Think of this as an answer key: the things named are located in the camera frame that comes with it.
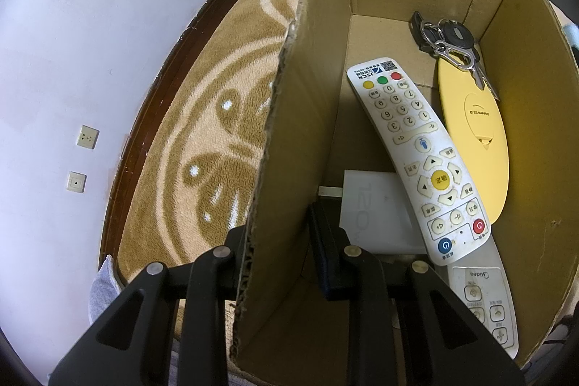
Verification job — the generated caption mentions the white air conditioner remote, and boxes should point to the white air conditioner remote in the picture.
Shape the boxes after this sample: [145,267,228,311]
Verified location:
[436,237,519,360]

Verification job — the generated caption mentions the white tv remote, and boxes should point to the white tv remote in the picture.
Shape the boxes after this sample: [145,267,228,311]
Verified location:
[346,58,491,267]

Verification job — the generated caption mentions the white power adapter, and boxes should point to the white power adapter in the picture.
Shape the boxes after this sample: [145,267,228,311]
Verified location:
[318,170,426,256]

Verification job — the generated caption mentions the yellow round disc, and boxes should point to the yellow round disc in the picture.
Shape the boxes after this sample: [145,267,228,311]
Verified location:
[437,59,509,223]

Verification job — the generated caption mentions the brown cardboard box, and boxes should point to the brown cardboard box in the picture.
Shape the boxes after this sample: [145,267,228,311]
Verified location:
[232,0,578,385]

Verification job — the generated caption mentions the black key bunch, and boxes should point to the black key bunch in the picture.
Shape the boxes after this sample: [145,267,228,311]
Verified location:
[409,11,499,101]

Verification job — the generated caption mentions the beige brown patterned rug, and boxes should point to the beige brown patterned rug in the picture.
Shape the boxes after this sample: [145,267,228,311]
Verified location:
[117,0,298,281]

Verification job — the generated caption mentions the lower wall socket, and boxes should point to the lower wall socket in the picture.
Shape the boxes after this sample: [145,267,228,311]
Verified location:
[66,171,86,193]

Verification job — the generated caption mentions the wall socket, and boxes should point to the wall socket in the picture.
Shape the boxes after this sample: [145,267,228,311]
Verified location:
[66,171,86,193]
[77,126,99,150]

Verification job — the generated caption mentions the upper wall socket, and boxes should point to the upper wall socket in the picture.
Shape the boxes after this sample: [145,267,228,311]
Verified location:
[77,126,99,150]

